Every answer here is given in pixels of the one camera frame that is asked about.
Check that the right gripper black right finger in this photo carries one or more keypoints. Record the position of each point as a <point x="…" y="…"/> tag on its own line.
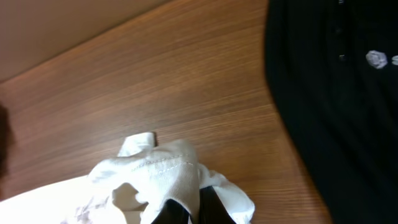
<point x="212" y="211"/>

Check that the white t-shirt black print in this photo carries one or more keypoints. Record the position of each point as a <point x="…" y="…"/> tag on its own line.
<point x="130" y="188"/>

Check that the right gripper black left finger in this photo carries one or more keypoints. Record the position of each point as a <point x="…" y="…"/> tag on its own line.
<point x="172" y="213"/>

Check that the black polo shirt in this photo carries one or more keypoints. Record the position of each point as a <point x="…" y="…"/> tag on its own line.
<point x="331" y="66"/>

